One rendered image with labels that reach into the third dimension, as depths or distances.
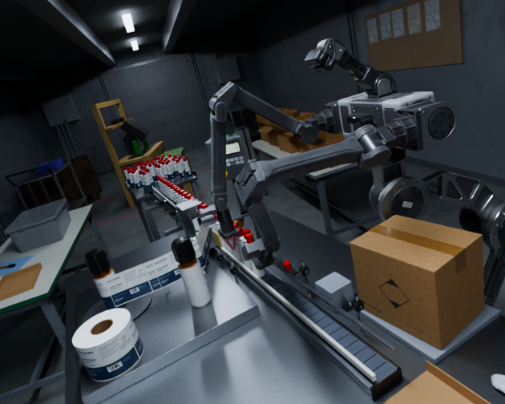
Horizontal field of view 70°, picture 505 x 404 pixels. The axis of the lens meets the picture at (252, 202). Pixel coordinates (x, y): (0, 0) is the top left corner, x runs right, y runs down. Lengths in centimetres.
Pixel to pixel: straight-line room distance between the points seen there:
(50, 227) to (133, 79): 771
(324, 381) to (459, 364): 38
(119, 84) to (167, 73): 132
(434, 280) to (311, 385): 47
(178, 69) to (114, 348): 974
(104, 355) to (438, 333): 104
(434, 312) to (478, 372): 19
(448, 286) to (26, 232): 303
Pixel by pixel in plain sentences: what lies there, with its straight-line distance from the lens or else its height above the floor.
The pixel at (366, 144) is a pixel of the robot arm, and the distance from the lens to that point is 109.
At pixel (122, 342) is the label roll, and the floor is 99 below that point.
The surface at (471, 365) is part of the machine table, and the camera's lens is 126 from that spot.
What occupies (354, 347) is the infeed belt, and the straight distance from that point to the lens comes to 123.
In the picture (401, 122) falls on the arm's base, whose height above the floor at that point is 148.
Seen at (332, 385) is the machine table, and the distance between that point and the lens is 120.
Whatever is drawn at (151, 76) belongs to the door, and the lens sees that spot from 1069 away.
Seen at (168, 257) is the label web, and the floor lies 104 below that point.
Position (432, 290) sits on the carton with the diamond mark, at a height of 106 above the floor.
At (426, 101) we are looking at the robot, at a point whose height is 151.
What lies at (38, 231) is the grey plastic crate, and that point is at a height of 94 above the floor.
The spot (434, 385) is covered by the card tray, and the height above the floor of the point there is 83.
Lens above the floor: 173
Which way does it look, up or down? 20 degrees down
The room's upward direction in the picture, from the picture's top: 15 degrees counter-clockwise
